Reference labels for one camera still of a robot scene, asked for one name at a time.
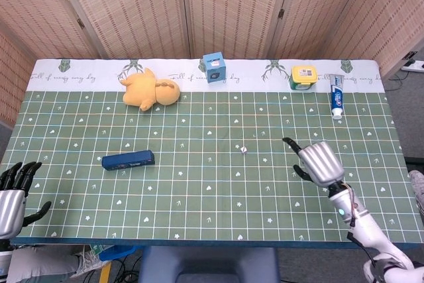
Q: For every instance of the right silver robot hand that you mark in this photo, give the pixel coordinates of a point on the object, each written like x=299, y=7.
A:
x=320, y=163

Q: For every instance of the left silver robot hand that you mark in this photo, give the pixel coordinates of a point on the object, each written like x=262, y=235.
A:
x=10, y=200

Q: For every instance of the small white die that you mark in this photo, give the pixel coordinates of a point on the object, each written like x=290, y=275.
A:
x=244, y=150

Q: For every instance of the white blue toothpaste tube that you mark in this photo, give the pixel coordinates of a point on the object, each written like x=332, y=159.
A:
x=336, y=95

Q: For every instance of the grey trouser leg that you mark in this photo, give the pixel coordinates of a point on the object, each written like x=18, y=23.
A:
x=43, y=263

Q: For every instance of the yellow lidded green container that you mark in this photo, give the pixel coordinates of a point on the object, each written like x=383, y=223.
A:
x=302, y=77

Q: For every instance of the grey white sneaker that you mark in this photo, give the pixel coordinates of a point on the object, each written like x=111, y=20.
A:
x=88, y=260

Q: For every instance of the grey knit shoe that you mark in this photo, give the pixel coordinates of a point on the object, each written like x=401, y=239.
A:
x=418, y=190

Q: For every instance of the green grid tablecloth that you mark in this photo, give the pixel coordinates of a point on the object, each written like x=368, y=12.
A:
x=205, y=163

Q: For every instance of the blue plastic bin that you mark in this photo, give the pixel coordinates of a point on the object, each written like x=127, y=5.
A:
x=116, y=252

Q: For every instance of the dark blue rectangular box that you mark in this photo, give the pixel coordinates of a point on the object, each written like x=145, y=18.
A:
x=128, y=160

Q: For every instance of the white power strip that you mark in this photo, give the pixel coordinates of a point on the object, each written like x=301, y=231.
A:
x=413, y=65

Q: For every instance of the blue cube box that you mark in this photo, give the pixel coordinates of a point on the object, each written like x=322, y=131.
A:
x=214, y=67

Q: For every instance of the blue grey chair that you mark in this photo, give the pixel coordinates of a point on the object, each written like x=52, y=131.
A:
x=208, y=264

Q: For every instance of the yellow plush duck toy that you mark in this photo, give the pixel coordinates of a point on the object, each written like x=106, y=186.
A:
x=149, y=92

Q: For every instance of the woven folding screen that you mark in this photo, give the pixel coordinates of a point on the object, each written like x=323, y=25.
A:
x=212, y=8

